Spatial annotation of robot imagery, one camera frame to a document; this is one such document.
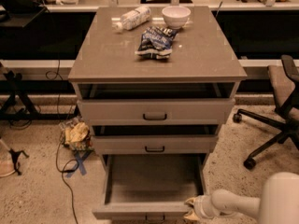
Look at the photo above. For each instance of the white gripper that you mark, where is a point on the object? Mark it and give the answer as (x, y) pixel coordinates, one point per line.
(202, 206)

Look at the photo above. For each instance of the grey bottom drawer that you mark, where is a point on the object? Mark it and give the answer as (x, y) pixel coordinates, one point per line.
(151, 187)

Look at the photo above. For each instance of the grey drawer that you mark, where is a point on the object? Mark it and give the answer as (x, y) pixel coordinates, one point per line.
(155, 112)
(151, 187)
(154, 144)

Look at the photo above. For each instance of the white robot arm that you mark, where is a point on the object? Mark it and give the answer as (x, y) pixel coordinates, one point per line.
(278, 204)

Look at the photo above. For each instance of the grey middle drawer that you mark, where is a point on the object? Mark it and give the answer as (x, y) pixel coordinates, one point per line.
(154, 144)

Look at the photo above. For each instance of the grey top drawer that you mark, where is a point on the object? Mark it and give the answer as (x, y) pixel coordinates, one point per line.
(155, 112)

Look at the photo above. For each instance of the grey drawer cabinet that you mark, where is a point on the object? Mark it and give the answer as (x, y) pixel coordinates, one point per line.
(202, 65)

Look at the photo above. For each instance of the blue tape cross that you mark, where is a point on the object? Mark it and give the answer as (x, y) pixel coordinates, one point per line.
(80, 157)

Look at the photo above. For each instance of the black office chair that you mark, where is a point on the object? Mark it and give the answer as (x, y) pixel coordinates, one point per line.
(284, 80)

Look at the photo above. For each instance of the blue chip bag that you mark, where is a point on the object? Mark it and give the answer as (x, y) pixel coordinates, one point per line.
(156, 43)

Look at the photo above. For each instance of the black tripod with white part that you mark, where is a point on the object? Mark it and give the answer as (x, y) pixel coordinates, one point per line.
(12, 165)

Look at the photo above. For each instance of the white bowl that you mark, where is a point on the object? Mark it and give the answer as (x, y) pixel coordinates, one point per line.
(175, 16)

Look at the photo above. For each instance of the clear plastic water bottle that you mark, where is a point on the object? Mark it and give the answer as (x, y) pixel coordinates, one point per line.
(130, 20)

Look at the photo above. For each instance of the black stand frame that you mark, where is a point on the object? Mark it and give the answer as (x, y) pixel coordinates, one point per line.
(29, 111)

